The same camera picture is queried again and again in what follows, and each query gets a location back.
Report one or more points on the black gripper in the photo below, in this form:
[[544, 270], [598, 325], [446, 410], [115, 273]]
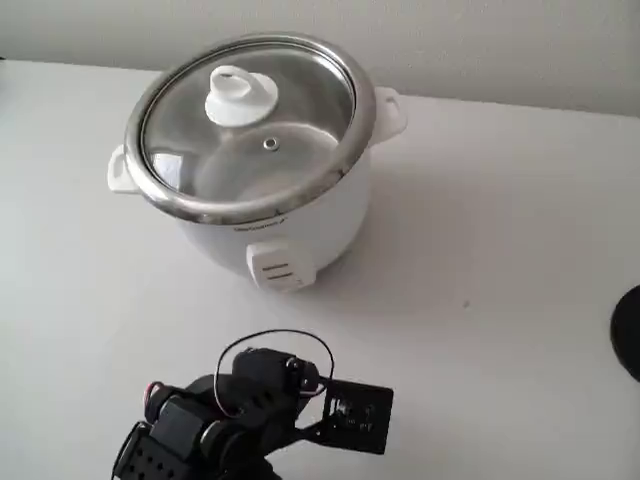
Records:
[[251, 369]]

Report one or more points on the glass lid with white knob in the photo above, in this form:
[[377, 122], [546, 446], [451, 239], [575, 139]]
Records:
[[240, 95]]

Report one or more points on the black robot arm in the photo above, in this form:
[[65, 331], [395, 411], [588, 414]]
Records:
[[165, 440]]

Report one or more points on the white rice cooker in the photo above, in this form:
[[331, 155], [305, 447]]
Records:
[[310, 225]]

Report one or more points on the black round object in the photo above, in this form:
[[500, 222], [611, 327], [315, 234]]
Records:
[[627, 335]]

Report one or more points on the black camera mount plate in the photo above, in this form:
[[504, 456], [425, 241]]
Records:
[[370, 425]]

